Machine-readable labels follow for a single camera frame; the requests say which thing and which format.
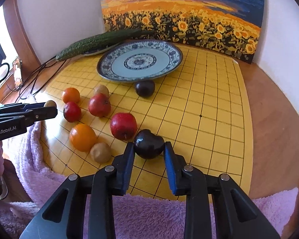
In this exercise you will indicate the blue white porcelain plate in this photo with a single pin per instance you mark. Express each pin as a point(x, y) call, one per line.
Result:
point(139, 60)

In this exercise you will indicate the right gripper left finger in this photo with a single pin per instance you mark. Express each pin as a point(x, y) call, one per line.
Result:
point(83, 206)

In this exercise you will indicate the small plate under gourd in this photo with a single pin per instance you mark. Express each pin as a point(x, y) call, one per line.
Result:
point(96, 51)

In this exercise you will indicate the yellow go board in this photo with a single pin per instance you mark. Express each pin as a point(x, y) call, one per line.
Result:
point(201, 108)

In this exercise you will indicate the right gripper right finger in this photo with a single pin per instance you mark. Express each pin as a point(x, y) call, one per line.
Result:
point(214, 200)

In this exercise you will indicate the small orange back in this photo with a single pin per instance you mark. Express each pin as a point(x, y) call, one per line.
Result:
point(70, 94)

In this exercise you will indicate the small kiwi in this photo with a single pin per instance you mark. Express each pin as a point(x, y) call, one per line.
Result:
point(50, 103)

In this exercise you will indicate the kiwi front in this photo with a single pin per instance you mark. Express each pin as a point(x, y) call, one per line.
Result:
point(100, 152)

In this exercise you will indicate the dark plum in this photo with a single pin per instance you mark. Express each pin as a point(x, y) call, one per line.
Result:
point(144, 88)
point(148, 145)

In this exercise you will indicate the large orange front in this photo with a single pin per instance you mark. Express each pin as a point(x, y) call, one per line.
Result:
point(82, 137)

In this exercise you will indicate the wrinkled small red apple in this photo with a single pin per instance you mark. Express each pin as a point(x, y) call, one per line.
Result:
point(72, 112)

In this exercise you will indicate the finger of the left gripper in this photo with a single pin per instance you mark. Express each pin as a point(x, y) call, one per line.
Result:
point(36, 114)
point(19, 107)

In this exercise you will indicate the large red apple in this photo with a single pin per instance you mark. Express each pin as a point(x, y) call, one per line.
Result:
point(123, 126)

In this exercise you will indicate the kiwi back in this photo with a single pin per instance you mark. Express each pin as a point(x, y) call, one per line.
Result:
point(101, 89)

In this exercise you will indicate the sunflower field painting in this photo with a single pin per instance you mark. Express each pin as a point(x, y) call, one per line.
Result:
point(231, 27)

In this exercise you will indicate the green bitter gourd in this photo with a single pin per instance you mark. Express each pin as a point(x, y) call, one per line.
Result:
point(99, 41)

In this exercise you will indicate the purple fluffy towel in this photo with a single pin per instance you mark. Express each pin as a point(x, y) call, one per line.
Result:
point(134, 216)

